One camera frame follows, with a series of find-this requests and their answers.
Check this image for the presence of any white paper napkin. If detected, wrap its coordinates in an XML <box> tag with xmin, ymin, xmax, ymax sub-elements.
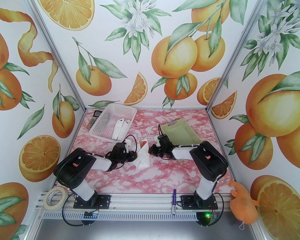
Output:
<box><xmin>133</xmin><ymin>138</ymin><xmax>151</xmax><ymax>169</ymax></box>

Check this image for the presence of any aluminium mounting rail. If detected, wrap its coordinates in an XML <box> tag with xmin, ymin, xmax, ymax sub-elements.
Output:
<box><xmin>35</xmin><ymin>193</ymin><xmax>235</xmax><ymax>221</ymax></box>

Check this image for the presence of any white folded paper packet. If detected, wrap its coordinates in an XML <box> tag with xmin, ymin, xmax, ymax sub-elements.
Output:
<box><xmin>113</xmin><ymin>119</ymin><xmax>125</xmax><ymax>142</ymax></box>
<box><xmin>121</xmin><ymin>119</ymin><xmax>131</xmax><ymax>141</ymax></box>

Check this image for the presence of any black right camera cable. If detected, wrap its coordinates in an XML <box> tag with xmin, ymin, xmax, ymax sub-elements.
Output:
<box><xmin>155</xmin><ymin>134</ymin><xmax>229</xmax><ymax>195</ymax></box>

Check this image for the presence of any orange plush toy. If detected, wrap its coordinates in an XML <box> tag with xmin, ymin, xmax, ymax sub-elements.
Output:
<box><xmin>229</xmin><ymin>178</ymin><xmax>260</xmax><ymax>230</ymax></box>

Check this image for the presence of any white perforated plastic basket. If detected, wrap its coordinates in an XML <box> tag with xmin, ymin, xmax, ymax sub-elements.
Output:
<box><xmin>89</xmin><ymin>104</ymin><xmax>137</xmax><ymax>142</ymax></box>

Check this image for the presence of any black left camera cable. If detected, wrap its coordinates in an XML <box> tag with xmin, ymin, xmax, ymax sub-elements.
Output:
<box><xmin>56</xmin><ymin>134</ymin><xmax>138</xmax><ymax>188</ymax></box>

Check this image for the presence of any beige masking tape roll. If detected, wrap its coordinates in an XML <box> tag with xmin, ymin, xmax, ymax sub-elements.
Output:
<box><xmin>43</xmin><ymin>187</ymin><xmax>68</xmax><ymax>210</ymax></box>

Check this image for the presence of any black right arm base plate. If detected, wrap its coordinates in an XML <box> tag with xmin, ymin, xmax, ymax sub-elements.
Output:
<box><xmin>180</xmin><ymin>195</ymin><xmax>218</xmax><ymax>210</ymax></box>

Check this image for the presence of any black calculator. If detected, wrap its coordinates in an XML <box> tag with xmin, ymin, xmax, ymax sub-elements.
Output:
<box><xmin>87</xmin><ymin>110</ymin><xmax>101</xmax><ymax>130</ymax></box>

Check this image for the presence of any black base cable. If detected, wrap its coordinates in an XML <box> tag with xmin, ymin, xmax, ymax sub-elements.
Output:
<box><xmin>196</xmin><ymin>196</ymin><xmax>227</xmax><ymax>228</ymax></box>
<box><xmin>62</xmin><ymin>209</ymin><xmax>100</xmax><ymax>227</ymax></box>

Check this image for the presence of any green perforated plastic basket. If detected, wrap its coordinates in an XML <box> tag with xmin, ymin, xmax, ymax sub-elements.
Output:
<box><xmin>160</xmin><ymin>118</ymin><xmax>202</xmax><ymax>151</ymax></box>

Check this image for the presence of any aluminium frame post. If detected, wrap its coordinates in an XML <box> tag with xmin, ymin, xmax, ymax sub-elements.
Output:
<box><xmin>30</xmin><ymin>0</ymin><xmax>86</xmax><ymax>114</ymax></box>
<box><xmin>204</xmin><ymin>0</ymin><xmax>270</xmax><ymax>114</ymax></box>

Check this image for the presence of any black left base cable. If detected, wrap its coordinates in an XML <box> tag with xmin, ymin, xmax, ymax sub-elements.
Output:
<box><xmin>62</xmin><ymin>209</ymin><xmax>100</xmax><ymax>227</ymax></box>

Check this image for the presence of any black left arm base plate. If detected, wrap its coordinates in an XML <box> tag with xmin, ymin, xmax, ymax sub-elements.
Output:
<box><xmin>73</xmin><ymin>194</ymin><xmax>111</xmax><ymax>209</ymax></box>

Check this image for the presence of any black camera cable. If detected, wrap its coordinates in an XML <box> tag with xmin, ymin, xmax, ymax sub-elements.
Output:
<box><xmin>155</xmin><ymin>134</ymin><xmax>229</xmax><ymax>195</ymax></box>
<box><xmin>56</xmin><ymin>134</ymin><xmax>138</xmax><ymax>188</ymax></box>

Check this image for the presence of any black right base cable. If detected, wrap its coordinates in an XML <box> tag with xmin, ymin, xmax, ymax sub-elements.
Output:
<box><xmin>196</xmin><ymin>196</ymin><xmax>227</xmax><ymax>228</ymax></box>

